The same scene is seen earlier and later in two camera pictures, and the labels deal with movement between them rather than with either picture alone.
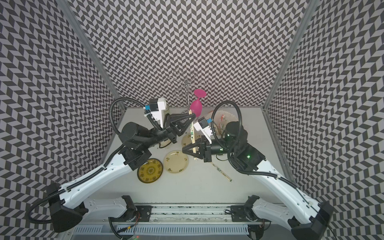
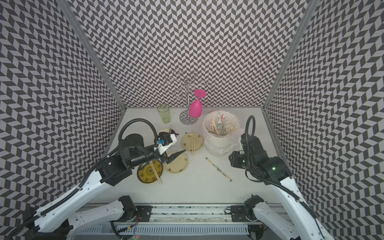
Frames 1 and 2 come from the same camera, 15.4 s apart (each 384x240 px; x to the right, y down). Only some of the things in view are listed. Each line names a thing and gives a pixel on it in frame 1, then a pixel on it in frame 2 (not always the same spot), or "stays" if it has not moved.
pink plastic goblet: x=196 y=105 stays
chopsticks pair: x=192 y=135 → x=155 y=172
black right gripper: x=206 y=151 → x=235 y=161
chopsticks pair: x=222 y=173 stays
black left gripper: x=179 y=129 → x=165 y=158
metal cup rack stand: x=186 y=82 stays
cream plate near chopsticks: x=175 y=161 stays
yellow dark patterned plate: x=151 y=171 stays
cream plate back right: x=187 y=139 stays
